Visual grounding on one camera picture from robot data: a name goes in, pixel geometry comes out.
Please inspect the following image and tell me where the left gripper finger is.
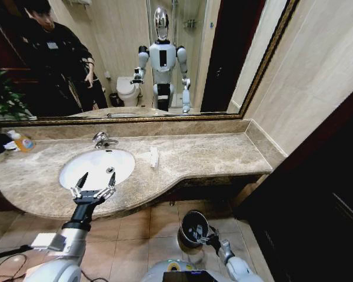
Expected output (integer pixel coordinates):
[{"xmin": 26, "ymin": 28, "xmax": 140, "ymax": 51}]
[
  {"xmin": 69, "ymin": 172, "xmax": 89, "ymax": 200},
  {"xmin": 96, "ymin": 172, "xmax": 118, "ymax": 202}
]

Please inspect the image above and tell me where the white oval sink basin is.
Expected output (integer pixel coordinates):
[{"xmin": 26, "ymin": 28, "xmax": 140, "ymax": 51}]
[{"xmin": 58, "ymin": 148, "xmax": 136, "ymax": 192}]

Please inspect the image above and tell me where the chrome faucet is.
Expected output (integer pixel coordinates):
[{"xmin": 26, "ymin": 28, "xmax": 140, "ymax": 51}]
[{"xmin": 92, "ymin": 131, "xmax": 119, "ymax": 149}]

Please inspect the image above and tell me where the white paper packet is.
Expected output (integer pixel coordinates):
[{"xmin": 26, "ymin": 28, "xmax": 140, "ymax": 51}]
[{"xmin": 149, "ymin": 146, "xmax": 161, "ymax": 169}]

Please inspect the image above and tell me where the white robot front shell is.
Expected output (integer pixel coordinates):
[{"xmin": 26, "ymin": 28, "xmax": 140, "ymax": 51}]
[{"xmin": 139, "ymin": 258, "xmax": 222, "ymax": 282}]

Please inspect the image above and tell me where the orange soap bottle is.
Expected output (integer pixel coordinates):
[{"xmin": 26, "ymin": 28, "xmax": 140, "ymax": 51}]
[{"xmin": 7, "ymin": 130, "xmax": 36, "ymax": 153}]

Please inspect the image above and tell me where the dark wooden door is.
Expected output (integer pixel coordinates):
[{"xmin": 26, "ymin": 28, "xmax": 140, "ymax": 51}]
[{"xmin": 231, "ymin": 83, "xmax": 353, "ymax": 282}]

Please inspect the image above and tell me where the green leafy plant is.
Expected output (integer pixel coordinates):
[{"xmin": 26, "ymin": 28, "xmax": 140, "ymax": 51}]
[{"xmin": 0, "ymin": 66, "xmax": 38, "ymax": 121}]

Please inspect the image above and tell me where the black floor cable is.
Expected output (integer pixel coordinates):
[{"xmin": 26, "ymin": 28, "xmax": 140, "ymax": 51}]
[{"xmin": 0, "ymin": 244, "xmax": 34, "ymax": 281}]

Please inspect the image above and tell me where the gold framed wall mirror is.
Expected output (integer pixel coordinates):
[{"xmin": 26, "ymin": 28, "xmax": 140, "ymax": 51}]
[{"xmin": 0, "ymin": 0, "xmax": 301, "ymax": 127}]

